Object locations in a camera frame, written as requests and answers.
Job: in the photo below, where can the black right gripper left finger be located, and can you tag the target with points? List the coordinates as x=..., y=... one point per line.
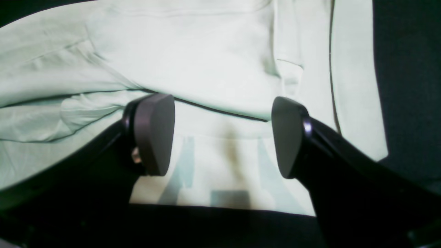
x=79, y=201

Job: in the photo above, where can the light green T-shirt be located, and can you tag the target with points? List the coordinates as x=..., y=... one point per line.
x=67, y=73

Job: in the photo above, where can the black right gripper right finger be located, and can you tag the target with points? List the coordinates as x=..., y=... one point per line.
x=358, y=202

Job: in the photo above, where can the black table cloth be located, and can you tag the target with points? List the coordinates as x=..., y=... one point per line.
x=406, y=47

